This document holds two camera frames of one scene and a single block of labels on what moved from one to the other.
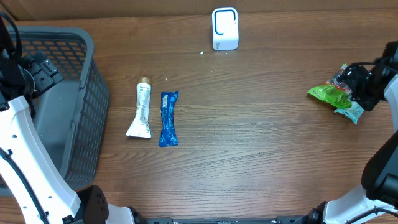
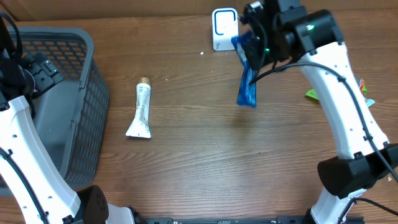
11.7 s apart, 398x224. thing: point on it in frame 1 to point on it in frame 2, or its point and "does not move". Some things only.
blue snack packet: x=168 y=136 to x=247 y=95
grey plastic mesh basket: x=73 y=116 does not move
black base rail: x=223 y=220 does not move
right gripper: x=351 y=75 to x=257 y=60
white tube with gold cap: x=140 y=127 does not move
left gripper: x=47 y=74 does not move
